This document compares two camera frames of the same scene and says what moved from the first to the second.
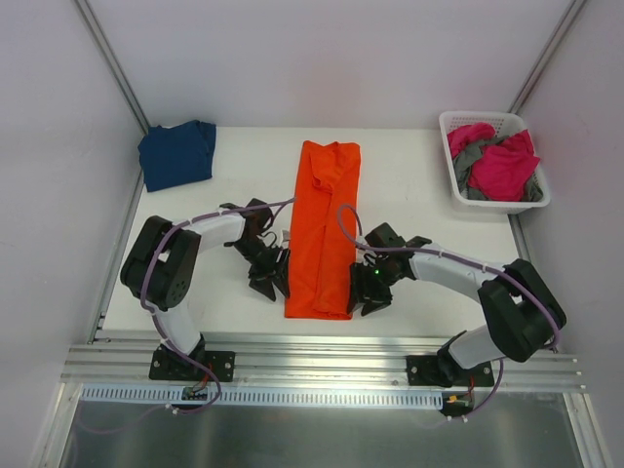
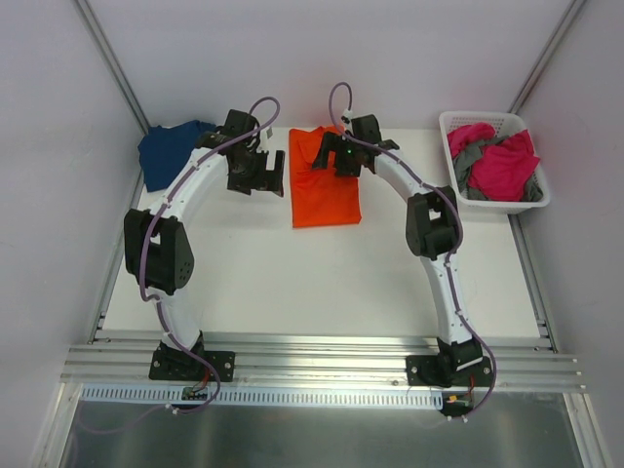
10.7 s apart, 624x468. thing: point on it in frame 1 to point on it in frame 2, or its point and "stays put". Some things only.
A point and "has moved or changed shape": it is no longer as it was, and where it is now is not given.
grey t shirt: [464, 160] stays put
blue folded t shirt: [172, 156] stays put
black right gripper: [368, 285] to [334, 159]
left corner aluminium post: [87, 13] stays put
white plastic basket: [492, 161] stays put
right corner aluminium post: [554, 46] stays put
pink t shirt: [500, 170] stays put
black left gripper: [268, 266] to [260, 176]
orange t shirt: [323, 231] has moved or changed shape
